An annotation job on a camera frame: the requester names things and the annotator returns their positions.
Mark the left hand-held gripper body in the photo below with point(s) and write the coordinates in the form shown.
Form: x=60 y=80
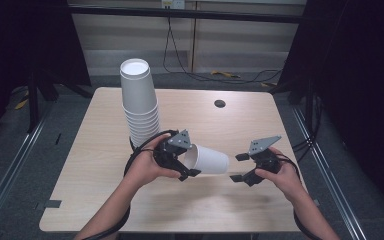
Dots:
x=171 y=153

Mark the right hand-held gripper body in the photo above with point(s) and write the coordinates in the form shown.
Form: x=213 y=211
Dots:
x=263 y=159

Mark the single white paper cup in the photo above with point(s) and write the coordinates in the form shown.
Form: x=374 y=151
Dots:
x=210 y=161

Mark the stack of white cups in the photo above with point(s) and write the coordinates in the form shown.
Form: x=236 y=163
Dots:
x=137 y=93

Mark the person's left hand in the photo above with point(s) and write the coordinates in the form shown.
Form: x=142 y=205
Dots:
x=143 y=166

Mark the person's right hand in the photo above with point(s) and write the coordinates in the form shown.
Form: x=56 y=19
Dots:
x=286 y=181

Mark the black metal stand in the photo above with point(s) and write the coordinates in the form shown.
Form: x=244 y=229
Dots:
x=33 y=100
x=310 y=113

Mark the yellow strip on floor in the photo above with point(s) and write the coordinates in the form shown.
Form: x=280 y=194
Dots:
x=21 y=103
x=225 y=73

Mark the black curtain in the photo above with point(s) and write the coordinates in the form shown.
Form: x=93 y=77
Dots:
x=360 y=83
x=23 y=40

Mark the black tape piece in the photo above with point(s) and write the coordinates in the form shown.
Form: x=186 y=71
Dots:
x=54 y=203

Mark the black horizontal bar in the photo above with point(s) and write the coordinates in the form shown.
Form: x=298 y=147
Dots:
x=186 y=14

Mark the metal floor rail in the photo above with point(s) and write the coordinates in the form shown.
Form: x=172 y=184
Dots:
x=333 y=186
x=10 y=173

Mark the white wall socket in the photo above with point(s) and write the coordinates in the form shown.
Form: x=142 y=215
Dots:
x=173 y=4

